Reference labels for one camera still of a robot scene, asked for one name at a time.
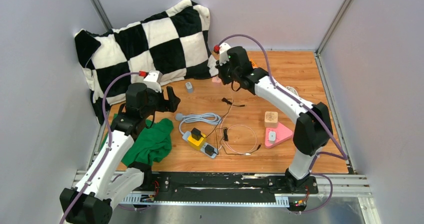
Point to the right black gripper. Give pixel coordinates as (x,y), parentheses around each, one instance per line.
(221,75)

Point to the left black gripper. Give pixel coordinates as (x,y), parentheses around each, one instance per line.
(169,105)

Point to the pink usb charger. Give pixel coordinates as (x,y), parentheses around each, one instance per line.
(217,80)

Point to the black tp-link power adapter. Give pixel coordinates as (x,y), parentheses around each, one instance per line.
(223,145)

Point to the yellow cube socket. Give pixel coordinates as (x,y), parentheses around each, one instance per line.
(196,144)

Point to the beige cube socket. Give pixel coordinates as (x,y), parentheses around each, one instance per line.
(271,119)

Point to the black adapter with thin cable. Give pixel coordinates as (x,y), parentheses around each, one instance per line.
(210,150)

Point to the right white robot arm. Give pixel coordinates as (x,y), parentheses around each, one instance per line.
(313,127)

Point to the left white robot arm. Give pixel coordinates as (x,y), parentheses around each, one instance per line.
(93,199)

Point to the grey blue small charger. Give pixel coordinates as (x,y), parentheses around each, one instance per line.
(189,87)

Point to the orange power strip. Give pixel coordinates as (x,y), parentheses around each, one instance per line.
(253,63)

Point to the light blue power strip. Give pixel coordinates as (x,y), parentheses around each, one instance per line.
(185,136)

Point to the green cloth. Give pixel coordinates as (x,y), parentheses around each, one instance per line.
(153,144)

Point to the black white checkered pillow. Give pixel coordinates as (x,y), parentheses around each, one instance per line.
(173,42)

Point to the white cube charger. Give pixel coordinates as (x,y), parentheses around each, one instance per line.
(272,137)

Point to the pink power strip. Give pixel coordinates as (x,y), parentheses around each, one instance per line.
(283,134)

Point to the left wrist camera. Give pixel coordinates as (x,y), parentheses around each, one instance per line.
(153,81)

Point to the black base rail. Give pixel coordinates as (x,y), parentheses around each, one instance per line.
(222,190)

